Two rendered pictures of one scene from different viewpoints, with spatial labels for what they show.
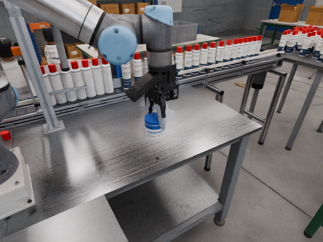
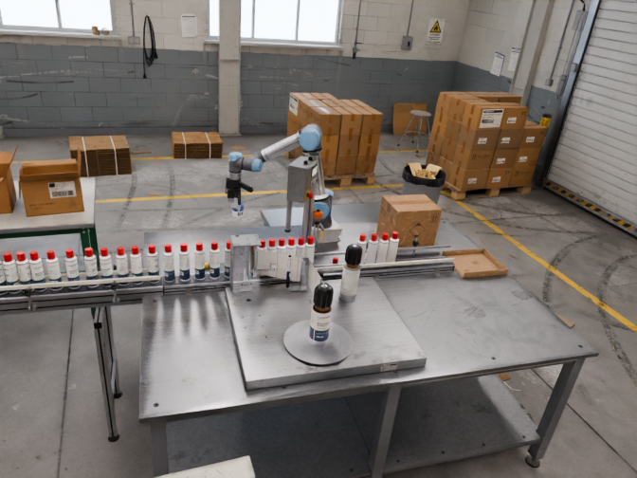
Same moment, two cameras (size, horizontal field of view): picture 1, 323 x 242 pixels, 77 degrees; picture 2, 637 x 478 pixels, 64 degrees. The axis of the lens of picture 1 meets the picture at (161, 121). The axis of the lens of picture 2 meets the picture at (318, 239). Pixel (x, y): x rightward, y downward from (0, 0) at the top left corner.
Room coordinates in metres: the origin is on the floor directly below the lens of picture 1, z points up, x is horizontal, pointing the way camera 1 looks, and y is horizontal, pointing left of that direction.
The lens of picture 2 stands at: (3.29, 1.09, 2.33)
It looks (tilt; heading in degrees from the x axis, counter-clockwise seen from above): 28 degrees down; 191
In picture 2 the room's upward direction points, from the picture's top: 6 degrees clockwise
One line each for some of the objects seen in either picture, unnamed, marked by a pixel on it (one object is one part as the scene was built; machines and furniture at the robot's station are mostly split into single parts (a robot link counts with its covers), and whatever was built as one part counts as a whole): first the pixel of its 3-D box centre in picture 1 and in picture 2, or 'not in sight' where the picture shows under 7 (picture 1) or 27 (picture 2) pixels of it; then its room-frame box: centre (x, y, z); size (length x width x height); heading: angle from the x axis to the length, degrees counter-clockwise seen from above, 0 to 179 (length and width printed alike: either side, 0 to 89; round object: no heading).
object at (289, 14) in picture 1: (290, 12); not in sight; (5.39, -3.02, 0.97); 0.47 x 0.41 x 0.37; 120
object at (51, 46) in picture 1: (53, 48); (321, 313); (1.52, 0.78, 1.04); 0.09 x 0.09 x 0.29
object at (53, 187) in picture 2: not in sight; (51, 179); (0.63, -1.27, 0.97); 0.51 x 0.39 x 0.37; 39
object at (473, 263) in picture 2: not in sight; (474, 262); (0.42, 1.49, 0.85); 0.30 x 0.26 x 0.04; 120
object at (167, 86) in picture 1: (161, 82); (233, 187); (0.61, 0.00, 1.14); 0.09 x 0.08 x 0.12; 124
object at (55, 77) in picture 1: (56, 84); (300, 254); (0.98, 0.53, 0.98); 0.05 x 0.05 x 0.20
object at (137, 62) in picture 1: (137, 69); (214, 260); (1.20, 0.14, 0.98); 0.05 x 0.05 x 0.20
